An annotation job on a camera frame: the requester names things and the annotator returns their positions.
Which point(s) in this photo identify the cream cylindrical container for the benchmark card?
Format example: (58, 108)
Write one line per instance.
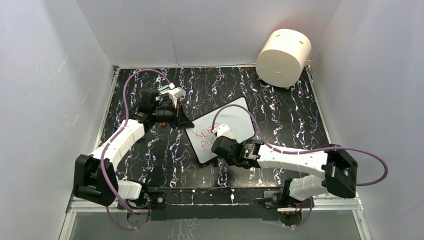
(283, 58)

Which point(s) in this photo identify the teal and cream eraser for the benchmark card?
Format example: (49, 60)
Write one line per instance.
(163, 90)

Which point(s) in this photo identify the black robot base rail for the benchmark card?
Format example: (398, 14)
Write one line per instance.
(221, 203)

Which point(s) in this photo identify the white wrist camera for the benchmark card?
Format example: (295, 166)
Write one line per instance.
(174, 94)
(223, 130)

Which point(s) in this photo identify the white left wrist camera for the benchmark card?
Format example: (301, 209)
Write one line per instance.
(174, 94)

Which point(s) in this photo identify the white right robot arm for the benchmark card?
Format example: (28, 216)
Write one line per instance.
(329, 171)

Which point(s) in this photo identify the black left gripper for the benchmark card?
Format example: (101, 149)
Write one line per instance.
(182, 121)

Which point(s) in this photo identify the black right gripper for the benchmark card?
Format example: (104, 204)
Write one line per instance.
(229, 161)

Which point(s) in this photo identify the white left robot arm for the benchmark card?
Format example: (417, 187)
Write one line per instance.
(95, 177)

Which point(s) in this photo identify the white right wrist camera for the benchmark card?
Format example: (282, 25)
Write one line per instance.
(223, 130)

